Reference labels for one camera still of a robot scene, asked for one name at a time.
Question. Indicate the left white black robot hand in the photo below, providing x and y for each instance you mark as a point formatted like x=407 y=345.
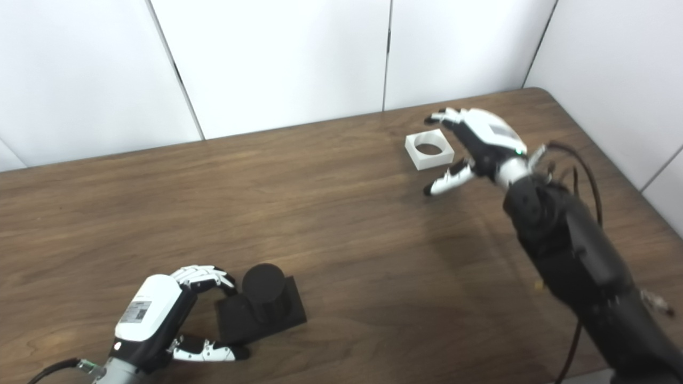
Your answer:
x=152 y=309

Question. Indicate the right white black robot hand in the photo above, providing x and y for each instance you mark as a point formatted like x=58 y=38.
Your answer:
x=488 y=141

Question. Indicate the white square piece with hole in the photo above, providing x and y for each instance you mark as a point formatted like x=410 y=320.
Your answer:
x=435 y=160

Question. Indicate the black peg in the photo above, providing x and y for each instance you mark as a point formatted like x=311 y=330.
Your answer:
x=264 y=306

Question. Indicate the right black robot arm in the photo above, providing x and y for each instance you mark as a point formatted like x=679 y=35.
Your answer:
x=581 y=261

